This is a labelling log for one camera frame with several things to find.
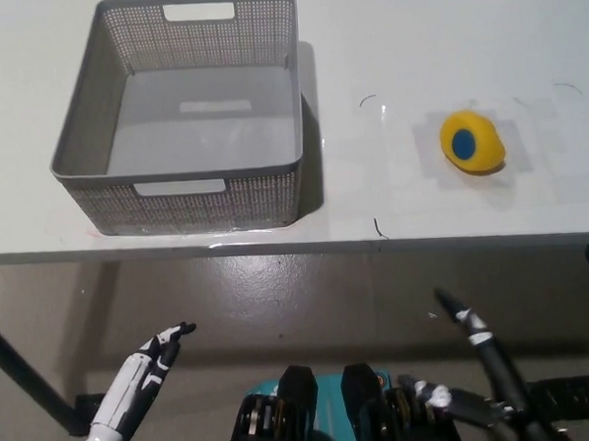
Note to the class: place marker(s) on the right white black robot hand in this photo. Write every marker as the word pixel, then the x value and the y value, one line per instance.
pixel 500 368

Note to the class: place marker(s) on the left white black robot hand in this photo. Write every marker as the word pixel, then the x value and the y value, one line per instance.
pixel 125 392

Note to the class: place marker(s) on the black table leg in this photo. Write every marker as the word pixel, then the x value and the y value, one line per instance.
pixel 26 373

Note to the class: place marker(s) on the black teal robot body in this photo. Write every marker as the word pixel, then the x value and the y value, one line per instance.
pixel 294 408

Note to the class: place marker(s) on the grey perforated plastic basket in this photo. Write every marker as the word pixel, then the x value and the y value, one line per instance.
pixel 196 132

